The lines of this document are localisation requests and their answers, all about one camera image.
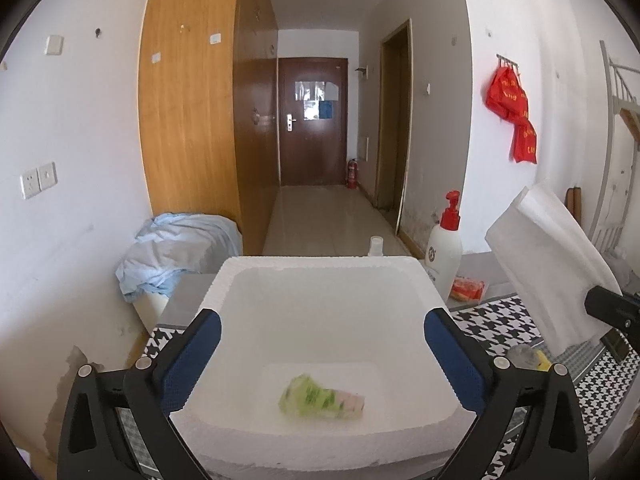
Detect white foam box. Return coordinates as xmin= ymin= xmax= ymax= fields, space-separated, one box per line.
xmin=167 ymin=255 xmax=476 ymax=480

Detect light blue cloth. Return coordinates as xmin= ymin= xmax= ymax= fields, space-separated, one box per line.
xmin=116 ymin=213 xmax=243 ymax=303

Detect white metal bed frame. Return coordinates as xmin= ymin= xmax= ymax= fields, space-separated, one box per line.
xmin=587 ymin=40 xmax=640 ymax=261

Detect wooden side door frame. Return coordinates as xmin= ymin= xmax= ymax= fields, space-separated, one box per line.
xmin=375 ymin=19 xmax=413 ymax=236

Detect wooden wardrobe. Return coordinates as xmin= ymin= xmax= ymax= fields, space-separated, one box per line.
xmin=137 ymin=0 xmax=280 ymax=256

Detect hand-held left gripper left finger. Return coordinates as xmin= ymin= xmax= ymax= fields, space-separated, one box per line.
xmin=56 ymin=308 xmax=222 ymax=480

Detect papers on door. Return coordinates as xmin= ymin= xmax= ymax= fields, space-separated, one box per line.
xmin=295 ymin=80 xmax=341 ymax=121

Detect dark brown door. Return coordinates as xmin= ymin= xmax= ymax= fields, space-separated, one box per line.
xmin=277 ymin=57 xmax=349 ymax=187

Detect red plastic bag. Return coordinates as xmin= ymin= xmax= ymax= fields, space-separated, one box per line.
xmin=485 ymin=65 xmax=538 ymax=165

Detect white wall socket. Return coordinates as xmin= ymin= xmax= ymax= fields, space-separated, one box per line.
xmin=20 ymin=169 xmax=41 ymax=200

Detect grey cloth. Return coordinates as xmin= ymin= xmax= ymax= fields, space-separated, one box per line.
xmin=509 ymin=345 xmax=538 ymax=368

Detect white cloth bag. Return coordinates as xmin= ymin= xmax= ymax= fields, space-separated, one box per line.
xmin=485 ymin=185 xmax=623 ymax=356

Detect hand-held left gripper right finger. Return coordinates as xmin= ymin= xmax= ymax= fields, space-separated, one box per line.
xmin=424 ymin=307 xmax=596 ymax=480

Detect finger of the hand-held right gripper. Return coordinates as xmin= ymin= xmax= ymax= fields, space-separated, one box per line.
xmin=584 ymin=285 xmax=640 ymax=333

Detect red snack packet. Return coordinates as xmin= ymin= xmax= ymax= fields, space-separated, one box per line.
xmin=448 ymin=276 xmax=487 ymax=303

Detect white lotion bottle red pump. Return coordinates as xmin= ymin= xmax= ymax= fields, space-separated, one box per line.
xmin=424 ymin=190 xmax=463 ymax=301

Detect houndstooth tablecloth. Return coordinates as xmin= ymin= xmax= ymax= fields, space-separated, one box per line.
xmin=130 ymin=295 xmax=640 ymax=480

